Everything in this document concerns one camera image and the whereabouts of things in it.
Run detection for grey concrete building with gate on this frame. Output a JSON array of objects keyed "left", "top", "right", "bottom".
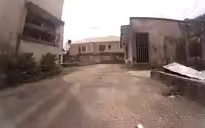
[{"left": 120, "top": 16, "right": 191, "bottom": 68}]

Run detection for overhead wires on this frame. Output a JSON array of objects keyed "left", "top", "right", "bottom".
[{"left": 180, "top": 0, "right": 205, "bottom": 20}]

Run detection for grey metal sheet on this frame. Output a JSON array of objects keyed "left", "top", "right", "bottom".
[{"left": 162, "top": 61, "right": 205, "bottom": 83}]

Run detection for low concrete wall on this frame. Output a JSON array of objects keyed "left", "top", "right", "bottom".
[{"left": 150, "top": 68, "right": 205, "bottom": 105}]

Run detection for brown dirt road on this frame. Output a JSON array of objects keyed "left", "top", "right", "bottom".
[{"left": 0, "top": 63, "right": 205, "bottom": 128}]

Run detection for row of green bushes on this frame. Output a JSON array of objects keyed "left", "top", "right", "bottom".
[{"left": 0, "top": 52, "right": 63, "bottom": 87}]

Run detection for dark tree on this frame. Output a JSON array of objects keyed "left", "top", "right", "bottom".
[{"left": 184, "top": 8, "right": 205, "bottom": 66}]

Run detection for grey multi-storey building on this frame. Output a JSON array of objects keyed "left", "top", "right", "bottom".
[{"left": 0, "top": 0, "right": 66, "bottom": 68}]

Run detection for beige building with pale roof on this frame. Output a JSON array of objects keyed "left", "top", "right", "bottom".
[{"left": 68, "top": 35, "right": 126, "bottom": 65}]

